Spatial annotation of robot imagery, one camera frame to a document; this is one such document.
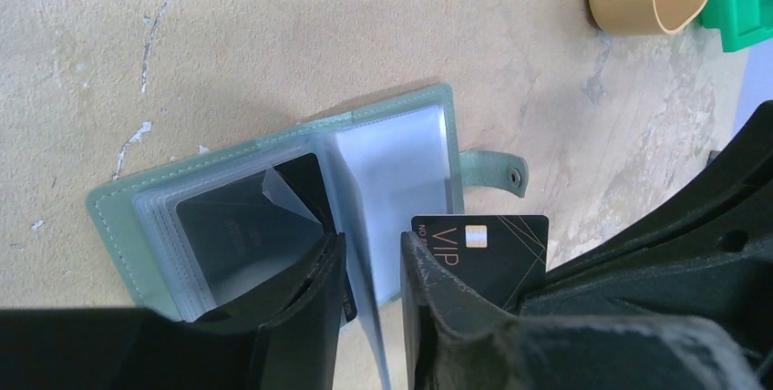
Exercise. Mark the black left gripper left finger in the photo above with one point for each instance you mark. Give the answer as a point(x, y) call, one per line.
point(281, 334)

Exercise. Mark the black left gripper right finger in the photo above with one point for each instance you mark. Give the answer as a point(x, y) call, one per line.
point(455, 339)

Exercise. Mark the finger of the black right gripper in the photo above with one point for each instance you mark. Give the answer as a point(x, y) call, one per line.
point(741, 172)
point(722, 273)

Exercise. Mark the black card taken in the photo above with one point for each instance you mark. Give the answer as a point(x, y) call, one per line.
point(501, 257)
point(247, 230)

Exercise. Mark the green card holder wallet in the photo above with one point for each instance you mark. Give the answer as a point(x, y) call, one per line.
point(382, 165)

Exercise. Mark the green plastic bin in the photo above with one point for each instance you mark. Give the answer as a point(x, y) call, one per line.
point(740, 23)

